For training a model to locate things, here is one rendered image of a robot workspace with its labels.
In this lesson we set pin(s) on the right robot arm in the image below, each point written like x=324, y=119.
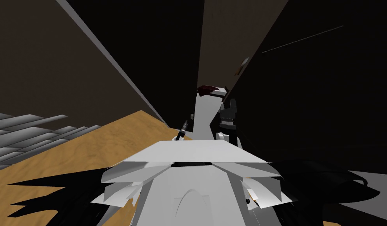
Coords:
x=228, y=135

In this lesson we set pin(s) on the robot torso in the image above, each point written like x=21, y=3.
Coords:
x=193, y=188

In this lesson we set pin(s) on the brown door leaf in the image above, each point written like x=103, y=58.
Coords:
x=224, y=40

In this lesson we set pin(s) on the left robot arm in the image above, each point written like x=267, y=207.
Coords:
x=179, y=135

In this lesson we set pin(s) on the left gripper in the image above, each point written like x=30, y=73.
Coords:
x=184, y=125

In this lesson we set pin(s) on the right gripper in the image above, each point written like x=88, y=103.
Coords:
x=228, y=113

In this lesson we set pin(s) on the dark red object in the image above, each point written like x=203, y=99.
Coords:
x=206, y=89

